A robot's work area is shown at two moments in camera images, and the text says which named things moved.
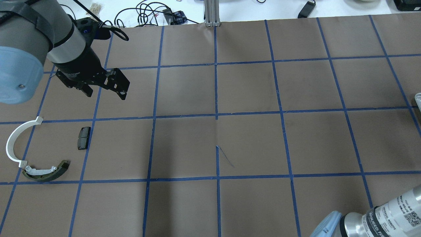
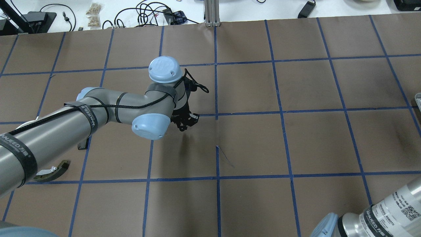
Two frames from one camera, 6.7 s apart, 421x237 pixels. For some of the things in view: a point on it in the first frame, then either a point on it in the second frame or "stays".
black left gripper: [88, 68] to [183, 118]
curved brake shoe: [46, 174] stays
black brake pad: [83, 138] stays
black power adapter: [307, 10] stays
